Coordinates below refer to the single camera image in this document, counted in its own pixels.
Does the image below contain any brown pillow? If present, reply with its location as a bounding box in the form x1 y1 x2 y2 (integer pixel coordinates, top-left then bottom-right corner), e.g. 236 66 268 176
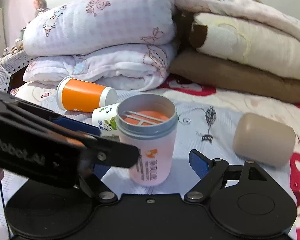
170 49 300 104

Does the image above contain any cartoon bear bed sheet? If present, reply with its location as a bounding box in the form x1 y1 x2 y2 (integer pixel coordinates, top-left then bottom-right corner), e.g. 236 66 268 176
0 76 300 240

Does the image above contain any orange white cup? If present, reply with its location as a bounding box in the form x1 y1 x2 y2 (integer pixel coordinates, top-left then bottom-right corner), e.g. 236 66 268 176
56 77 117 113

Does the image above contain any pink checkered folded quilt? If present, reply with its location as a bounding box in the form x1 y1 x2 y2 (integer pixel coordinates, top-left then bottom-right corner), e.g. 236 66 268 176
23 0 177 91

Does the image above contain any pink bear pillow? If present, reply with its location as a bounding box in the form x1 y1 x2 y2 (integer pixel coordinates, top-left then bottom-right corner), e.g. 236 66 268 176
175 0 300 42

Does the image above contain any cream brown folded blanket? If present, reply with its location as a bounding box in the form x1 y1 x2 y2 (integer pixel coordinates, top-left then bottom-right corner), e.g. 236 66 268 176
189 13 300 80

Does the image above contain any pink cup grey rim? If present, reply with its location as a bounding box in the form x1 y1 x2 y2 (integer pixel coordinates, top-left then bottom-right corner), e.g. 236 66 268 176
116 94 178 186

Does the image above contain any white floral paper cup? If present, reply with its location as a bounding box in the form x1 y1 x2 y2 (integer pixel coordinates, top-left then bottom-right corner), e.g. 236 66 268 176
91 103 119 137

